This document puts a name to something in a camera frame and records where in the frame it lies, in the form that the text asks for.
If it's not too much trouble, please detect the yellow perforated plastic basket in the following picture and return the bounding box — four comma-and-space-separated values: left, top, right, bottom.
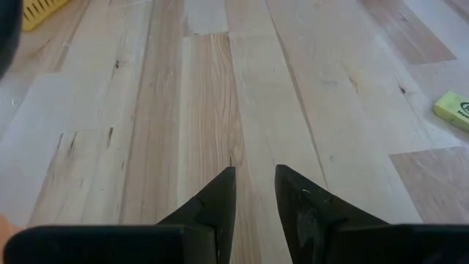
21, 0, 70, 32

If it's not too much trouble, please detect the lime green printed eraser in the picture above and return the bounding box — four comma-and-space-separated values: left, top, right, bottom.
433, 90, 469, 133

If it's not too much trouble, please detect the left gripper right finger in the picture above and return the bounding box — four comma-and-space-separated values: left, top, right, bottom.
274, 164, 469, 264

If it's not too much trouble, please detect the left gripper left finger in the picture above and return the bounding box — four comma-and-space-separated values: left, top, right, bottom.
2, 166, 237, 264

